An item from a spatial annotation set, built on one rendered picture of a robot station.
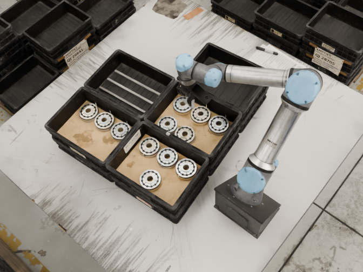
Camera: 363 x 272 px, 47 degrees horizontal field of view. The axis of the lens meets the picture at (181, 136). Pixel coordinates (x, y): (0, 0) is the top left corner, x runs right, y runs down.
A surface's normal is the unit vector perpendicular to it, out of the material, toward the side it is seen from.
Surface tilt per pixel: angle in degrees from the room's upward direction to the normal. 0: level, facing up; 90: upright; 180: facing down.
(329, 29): 0
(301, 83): 40
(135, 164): 0
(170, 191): 0
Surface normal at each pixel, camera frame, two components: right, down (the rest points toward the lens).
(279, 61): -0.07, -0.50
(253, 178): -0.45, 0.34
